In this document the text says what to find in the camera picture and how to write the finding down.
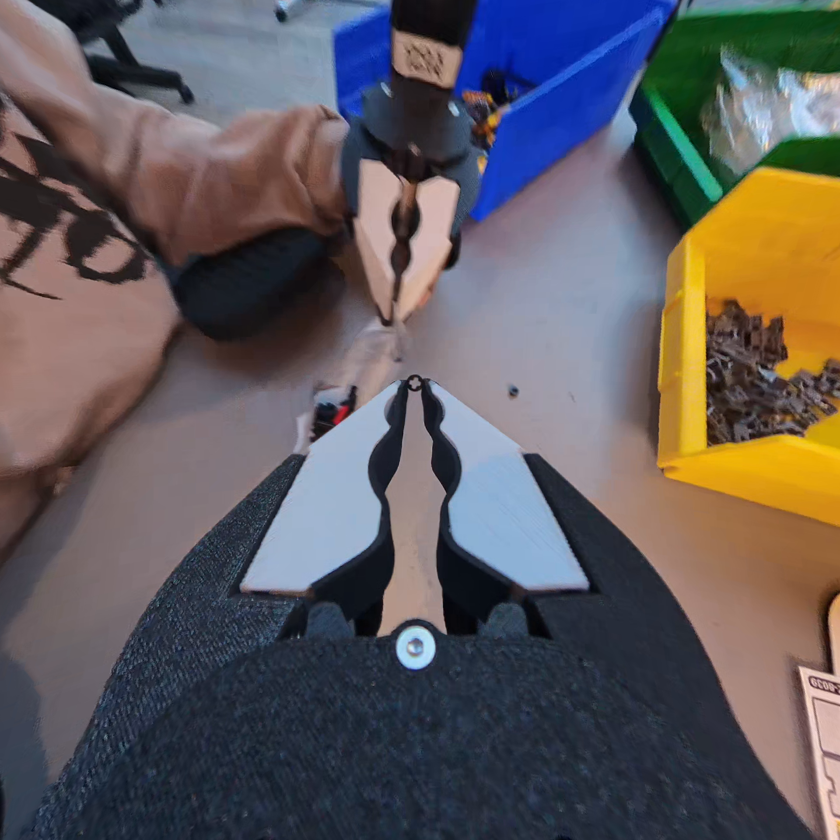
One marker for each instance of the blue storage bin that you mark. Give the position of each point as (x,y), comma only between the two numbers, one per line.
(578,105)

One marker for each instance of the heap of dark mixed parts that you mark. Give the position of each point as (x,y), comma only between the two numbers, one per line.
(486,112)

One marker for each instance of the black armrest pad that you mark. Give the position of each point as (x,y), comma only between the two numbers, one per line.
(250,282)

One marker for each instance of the yellow storage bin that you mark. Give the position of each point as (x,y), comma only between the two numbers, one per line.
(683,420)

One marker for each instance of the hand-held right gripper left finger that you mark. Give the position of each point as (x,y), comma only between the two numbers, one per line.
(322,519)

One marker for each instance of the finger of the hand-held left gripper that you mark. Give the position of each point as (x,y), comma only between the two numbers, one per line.
(378,223)
(436,230)

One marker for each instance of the grey desk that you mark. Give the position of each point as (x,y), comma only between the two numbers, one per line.
(565,328)

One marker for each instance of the heap of black connector pegs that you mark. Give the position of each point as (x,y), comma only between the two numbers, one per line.
(761,381)

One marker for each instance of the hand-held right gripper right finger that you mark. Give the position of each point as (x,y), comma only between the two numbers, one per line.
(512,525)

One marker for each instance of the green storage bin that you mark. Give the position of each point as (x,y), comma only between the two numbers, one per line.
(670,145)

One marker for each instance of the black office chair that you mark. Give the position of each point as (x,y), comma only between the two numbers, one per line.
(118,59)

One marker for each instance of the person's beige printed sweatshirt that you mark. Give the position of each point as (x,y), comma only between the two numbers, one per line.
(66,289)

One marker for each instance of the clear bag of parts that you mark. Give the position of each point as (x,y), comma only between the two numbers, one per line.
(775,112)

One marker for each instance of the small black plastic peg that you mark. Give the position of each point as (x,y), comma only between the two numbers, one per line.
(415,383)

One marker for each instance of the clear plastic bag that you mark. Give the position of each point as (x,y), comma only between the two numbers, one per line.
(361,361)

